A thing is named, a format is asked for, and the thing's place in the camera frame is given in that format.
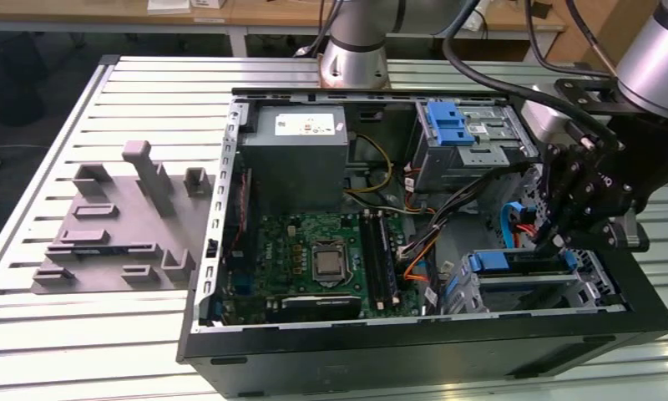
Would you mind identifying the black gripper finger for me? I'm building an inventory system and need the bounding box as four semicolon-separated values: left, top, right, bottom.
533;143;582;256
559;164;651;255

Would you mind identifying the hard disk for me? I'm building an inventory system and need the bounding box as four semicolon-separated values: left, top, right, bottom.
445;249;579;312

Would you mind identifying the silver disk bay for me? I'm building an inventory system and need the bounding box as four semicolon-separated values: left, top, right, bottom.
442;246;609;314

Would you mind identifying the silver drive cage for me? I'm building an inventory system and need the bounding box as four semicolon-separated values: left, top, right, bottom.
411;99;539;197

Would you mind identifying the blue drive latch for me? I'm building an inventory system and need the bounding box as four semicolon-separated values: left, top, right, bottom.
427;102;483;147

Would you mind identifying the wooden cabinet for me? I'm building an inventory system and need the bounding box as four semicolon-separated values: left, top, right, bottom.
545;0;662;76

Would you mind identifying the black RAM slot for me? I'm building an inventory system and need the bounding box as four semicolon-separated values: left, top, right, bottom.
362;211;389;310
375;211;402;306

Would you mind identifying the silver CPU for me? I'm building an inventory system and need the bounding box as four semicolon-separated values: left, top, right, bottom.
314;249;345;279

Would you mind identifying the black PC case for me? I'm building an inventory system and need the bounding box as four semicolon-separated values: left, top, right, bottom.
176;86;668;398

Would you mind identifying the grey power supply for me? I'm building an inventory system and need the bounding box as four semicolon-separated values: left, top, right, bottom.
239;104;351;214

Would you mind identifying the green motherboard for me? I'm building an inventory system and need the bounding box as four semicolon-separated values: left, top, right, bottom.
222;211;425;325

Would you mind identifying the black graphics card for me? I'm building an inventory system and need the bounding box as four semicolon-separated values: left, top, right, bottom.
267;294;363;322

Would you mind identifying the black case fan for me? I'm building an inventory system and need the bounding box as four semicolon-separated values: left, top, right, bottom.
226;166;258;260

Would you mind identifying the grey parts rack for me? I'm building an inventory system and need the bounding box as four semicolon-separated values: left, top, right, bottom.
31;140;219;296

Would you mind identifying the white box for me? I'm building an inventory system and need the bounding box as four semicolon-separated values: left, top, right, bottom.
147;0;191;16

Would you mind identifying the wooden desk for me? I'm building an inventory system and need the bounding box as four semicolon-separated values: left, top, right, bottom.
0;0;570;58

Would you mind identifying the red wire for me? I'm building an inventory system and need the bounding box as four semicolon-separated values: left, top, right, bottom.
511;212;543;248

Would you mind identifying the blue wire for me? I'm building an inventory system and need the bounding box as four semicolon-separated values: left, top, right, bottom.
501;201;537;251

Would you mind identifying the black wire bundle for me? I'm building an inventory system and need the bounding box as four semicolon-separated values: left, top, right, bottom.
398;162;537;262

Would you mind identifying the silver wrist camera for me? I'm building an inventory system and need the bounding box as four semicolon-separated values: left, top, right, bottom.
521;99;578;147

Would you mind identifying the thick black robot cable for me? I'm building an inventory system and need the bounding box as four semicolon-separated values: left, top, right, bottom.
442;0;629;151

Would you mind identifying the orange wire with label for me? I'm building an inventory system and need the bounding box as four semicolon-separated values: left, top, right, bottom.
402;165;429;215

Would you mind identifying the yellow wire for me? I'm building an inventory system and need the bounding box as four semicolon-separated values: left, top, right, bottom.
345;132;395;195

